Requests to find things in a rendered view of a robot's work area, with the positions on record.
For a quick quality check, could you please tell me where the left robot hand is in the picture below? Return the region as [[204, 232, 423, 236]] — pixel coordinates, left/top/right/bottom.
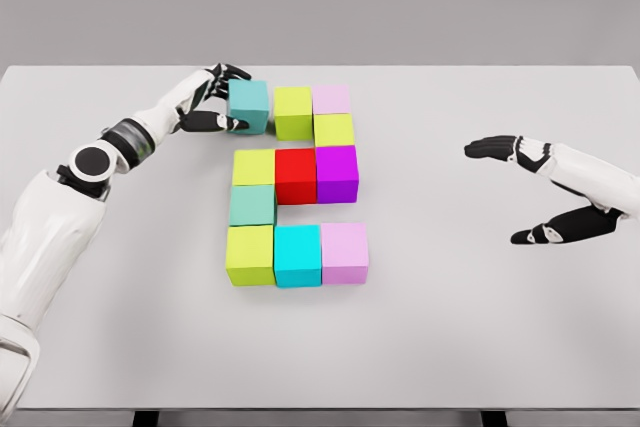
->
[[160, 63, 253, 135]]

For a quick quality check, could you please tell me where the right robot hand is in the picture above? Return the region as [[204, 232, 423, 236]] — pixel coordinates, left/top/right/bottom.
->
[[463, 134, 629, 247]]

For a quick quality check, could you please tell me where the teal blue cube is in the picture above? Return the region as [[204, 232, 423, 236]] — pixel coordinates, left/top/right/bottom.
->
[[227, 79, 271, 137]]

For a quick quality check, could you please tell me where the yellow-green cube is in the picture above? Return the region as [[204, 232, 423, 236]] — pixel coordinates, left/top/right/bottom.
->
[[231, 148, 277, 187], [272, 85, 315, 142], [313, 112, 356, 148], [224, 224, 276, 289]]

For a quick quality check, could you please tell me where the sea-green cube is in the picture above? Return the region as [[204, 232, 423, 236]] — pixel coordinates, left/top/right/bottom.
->
[[228, 184, 279, 228]]

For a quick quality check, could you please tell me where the red cube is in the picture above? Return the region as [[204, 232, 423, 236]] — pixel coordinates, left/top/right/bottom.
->
[[274, 147, 319, 206]]

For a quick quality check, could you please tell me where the pale pink cube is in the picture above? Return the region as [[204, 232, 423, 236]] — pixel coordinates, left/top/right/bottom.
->
[[319, 221, 371, 287], [312, 84, 352, 116]]

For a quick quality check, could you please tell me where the purple cube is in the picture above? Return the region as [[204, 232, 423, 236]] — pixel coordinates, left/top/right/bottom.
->
[[314, 144, 361, 205]]

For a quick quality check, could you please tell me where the bright cyan cube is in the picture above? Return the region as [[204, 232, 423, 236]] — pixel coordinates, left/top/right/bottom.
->
[[272, 224, 323, 289]]

